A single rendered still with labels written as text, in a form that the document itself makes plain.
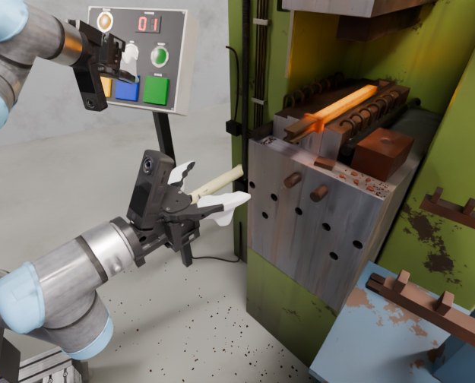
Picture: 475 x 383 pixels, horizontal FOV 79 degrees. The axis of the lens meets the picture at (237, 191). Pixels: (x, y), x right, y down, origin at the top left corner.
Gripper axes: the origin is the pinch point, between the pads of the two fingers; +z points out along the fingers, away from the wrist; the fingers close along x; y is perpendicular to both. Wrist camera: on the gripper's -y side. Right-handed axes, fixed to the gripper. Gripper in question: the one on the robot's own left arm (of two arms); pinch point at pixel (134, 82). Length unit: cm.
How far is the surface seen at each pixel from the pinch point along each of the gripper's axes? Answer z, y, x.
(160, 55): 9.9, 10.0, -0.5
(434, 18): 34, 33, -72
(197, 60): 220, 64, 95
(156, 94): 9.6, -1.0, -0.9
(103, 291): 46, -95, 41
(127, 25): 10.3, 17.5, 12.1
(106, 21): 9.9, 18.0, 19.5
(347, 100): 18, 5, -53
